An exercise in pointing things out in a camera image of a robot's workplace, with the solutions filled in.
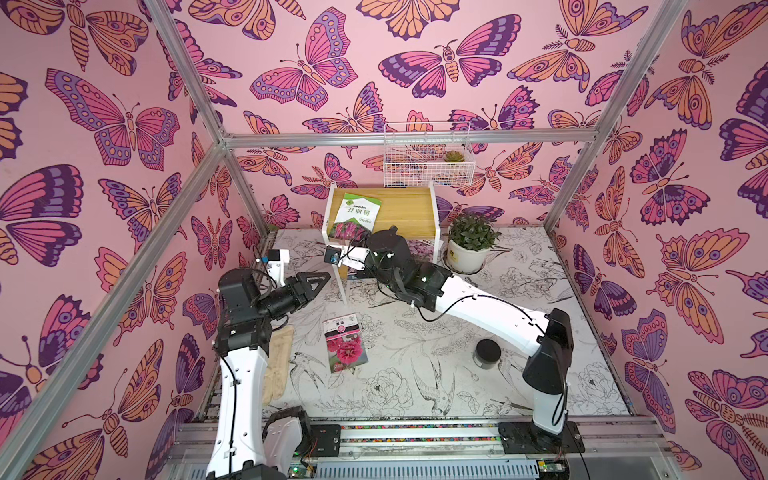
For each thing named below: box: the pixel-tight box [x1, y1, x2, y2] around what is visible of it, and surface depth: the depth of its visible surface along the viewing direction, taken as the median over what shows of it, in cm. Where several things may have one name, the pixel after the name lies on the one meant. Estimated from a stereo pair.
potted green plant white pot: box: [447, 213, 502, 273], surface depth 97 cm
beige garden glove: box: [262, 326, 294, 407], surface depth 87 cm
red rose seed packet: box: [322, 313, 369, 374], surface depth 92 cm
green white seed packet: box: [329, 192, 382, 241], surface depth 78 cm
